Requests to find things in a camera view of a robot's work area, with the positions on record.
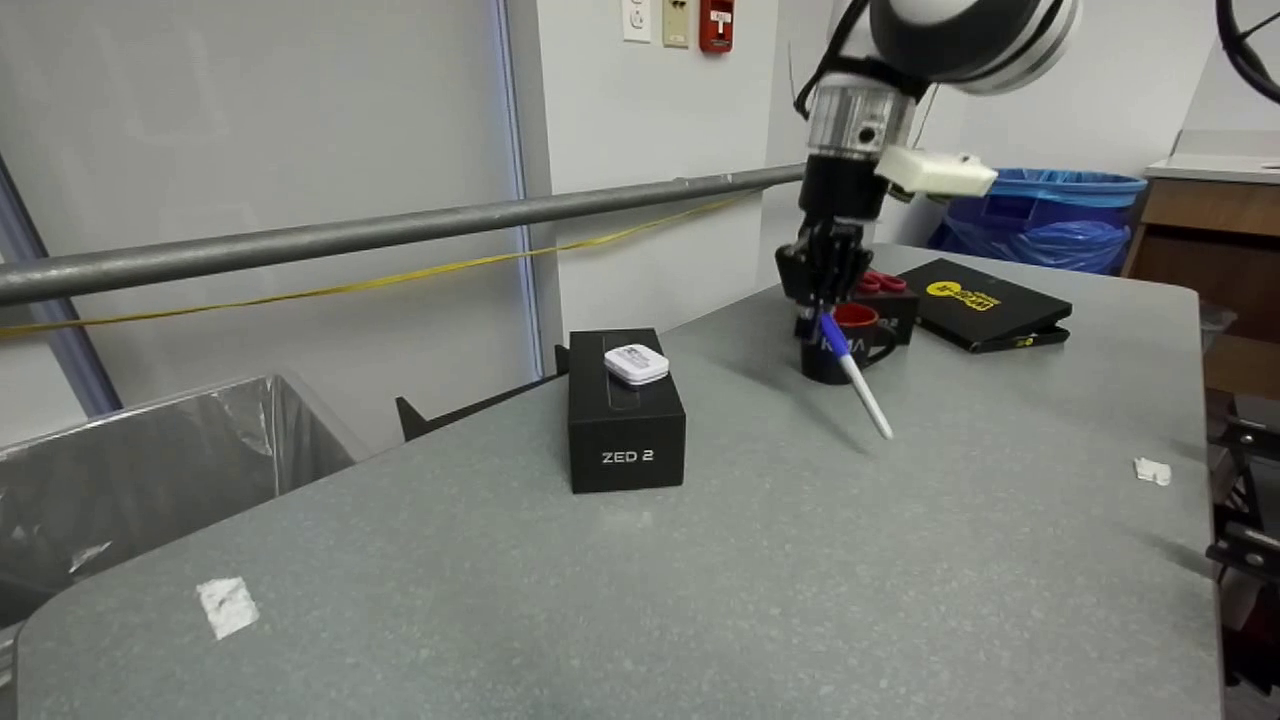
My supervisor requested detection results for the white pen with blue cap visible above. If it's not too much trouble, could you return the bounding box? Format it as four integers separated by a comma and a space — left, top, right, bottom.
813, 303, 901, 442

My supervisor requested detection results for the small white plastic device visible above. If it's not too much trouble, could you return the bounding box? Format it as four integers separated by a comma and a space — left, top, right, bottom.
599, 341, 670, 391

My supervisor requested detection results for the white wall switch plate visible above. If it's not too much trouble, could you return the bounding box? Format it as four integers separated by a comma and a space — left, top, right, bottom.
620, 0, 660, 49

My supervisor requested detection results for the blue diagonal strut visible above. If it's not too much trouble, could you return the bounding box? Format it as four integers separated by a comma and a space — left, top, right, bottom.
0, 155, 126, 424

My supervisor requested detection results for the black equipment beside table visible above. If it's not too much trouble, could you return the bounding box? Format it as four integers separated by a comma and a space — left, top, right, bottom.
1198, 307, 1280, 694

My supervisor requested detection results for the flat black box yellow logo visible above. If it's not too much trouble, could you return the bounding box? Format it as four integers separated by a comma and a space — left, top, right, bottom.
901, 256, 1076, 355

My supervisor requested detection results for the grey bin with clear liner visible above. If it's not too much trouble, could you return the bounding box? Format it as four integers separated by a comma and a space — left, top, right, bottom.
0, 372, 361, 631

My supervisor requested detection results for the grey metal rail pole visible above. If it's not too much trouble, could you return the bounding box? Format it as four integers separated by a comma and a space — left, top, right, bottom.
0, 161, 813, 313

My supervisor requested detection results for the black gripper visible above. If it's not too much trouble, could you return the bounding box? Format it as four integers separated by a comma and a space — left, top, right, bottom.
770, 151, 893, 323

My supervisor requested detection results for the black looped cable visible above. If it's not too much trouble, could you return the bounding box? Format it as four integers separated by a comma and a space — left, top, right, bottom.
1210, 0, 1280, 106

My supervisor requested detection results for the black mug with red interior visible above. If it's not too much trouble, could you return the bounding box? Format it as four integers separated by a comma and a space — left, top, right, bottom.
796, 301, 904, 389

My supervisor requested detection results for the thin yellow cable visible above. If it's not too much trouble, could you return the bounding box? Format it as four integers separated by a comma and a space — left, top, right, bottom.
0, 197, 751, 342

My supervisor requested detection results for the large white tape piece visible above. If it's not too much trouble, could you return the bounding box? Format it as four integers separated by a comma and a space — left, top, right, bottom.
192, 570, 262, 644

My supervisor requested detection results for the red fire alarm pull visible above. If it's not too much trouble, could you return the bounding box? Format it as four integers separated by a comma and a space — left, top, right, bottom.
694, 0, 741, 60

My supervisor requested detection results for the blue recycling bin with liner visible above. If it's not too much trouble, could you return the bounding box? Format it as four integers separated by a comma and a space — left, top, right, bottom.
927, 162, 1151, 281

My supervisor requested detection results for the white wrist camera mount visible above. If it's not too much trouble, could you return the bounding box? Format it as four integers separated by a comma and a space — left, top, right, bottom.
870, 138, 999, 206

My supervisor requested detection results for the beige wall plate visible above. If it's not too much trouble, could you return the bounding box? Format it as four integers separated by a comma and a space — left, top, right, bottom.
660, 0, 694, 52

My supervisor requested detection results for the black ZED 2 box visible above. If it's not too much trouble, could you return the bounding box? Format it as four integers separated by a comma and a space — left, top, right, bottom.
562, 323, 693, 499

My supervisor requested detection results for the brown wooden cabinet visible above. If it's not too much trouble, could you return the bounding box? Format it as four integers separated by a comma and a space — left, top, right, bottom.
1122, 161, 1280, 405

